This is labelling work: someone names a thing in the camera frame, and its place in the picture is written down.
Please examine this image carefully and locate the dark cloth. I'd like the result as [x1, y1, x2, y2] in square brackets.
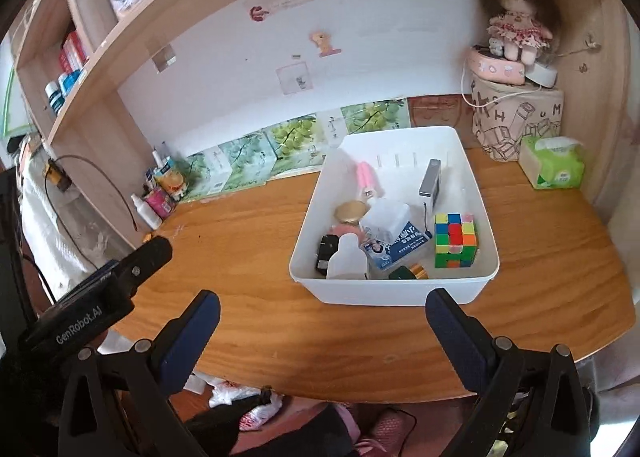
[190, 402, 351, 457]

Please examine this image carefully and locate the pink slipper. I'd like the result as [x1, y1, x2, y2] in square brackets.
[357, 407, 416, 457]

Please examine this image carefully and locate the white plastic bin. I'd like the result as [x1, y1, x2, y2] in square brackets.
[289, 126, 501, 307]

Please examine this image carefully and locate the white cloth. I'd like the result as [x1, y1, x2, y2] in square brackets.
[20, 137, 116, 288]

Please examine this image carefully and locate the white cable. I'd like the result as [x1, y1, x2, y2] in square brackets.
[460, 57, 541, 110]

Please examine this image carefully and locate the brown card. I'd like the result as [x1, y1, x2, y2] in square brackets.
[407, 93, 476, 130]

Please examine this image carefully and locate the white plastic bag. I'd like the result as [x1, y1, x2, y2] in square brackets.
[207, 374, 283, 430]

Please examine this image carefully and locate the printed fabric storage box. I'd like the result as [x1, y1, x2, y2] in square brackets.
[471, 74, 565, 163]

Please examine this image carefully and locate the pink square wall sticker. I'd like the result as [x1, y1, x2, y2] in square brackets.
[276, 61, 313, 95]

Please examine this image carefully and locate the green tissue pack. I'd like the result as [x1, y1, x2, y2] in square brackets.
[517, 136, 586, 190]

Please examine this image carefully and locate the small white screen device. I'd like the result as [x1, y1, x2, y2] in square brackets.
[418, 158, 443, 200]

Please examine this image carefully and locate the white spray bottle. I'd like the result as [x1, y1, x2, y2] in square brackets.
[131, 193, 163, 230]

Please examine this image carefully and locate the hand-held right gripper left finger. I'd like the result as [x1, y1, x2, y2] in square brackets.
[57, 289, 222, 457]

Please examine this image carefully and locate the thin black cable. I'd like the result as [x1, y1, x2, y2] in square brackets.
[45, 154, 138, 233]

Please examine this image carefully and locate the yellow plug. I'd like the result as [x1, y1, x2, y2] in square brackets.
[46, 162, 71, 188]

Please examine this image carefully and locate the green bottle with gold cap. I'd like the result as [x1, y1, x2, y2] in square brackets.
[388, 263, 430, 281]

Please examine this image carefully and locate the colourful puzzle cube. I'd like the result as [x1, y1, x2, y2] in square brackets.
[433, 212, 480, 269]

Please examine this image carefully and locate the row of green tissue packs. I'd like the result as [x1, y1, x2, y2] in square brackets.
[172, 97, 412, 200]

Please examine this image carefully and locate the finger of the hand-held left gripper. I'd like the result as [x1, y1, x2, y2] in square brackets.
[114, 235, 173, 295]

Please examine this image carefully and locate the cartoon wall sticker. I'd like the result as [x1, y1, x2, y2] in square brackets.
[310, 30, 342, 57]

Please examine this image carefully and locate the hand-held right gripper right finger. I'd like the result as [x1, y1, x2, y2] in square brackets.
[425, 288, 601, 457]

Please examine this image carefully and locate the white round device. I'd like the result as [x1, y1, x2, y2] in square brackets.
[525, 60, 558, 88]

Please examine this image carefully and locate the translucent plastic box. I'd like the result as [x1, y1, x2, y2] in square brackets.
[360, 201, 413, 243]

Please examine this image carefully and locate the rag doll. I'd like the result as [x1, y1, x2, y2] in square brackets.
[479, 0, 558, 63]

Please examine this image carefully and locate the white charger adapter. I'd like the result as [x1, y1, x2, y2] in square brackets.
[361, 221, 432, 272]

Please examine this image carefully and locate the white plastic bottle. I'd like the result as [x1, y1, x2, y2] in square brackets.
[326, 233, 370, 280]

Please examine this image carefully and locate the red box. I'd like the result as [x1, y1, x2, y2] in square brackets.
[60, 30, 91, 75]

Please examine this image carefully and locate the pink comb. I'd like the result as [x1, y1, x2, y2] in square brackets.
[354, 161, 385, 200]

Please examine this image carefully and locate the pink patterned box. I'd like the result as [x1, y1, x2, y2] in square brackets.
[467, 46, 528, 86]

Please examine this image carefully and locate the pink pouch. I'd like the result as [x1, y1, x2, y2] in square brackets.
[145, 187, 176, 215]

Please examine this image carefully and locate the black charger adapter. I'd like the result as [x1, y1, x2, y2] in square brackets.
[314, 233, 341, 274]

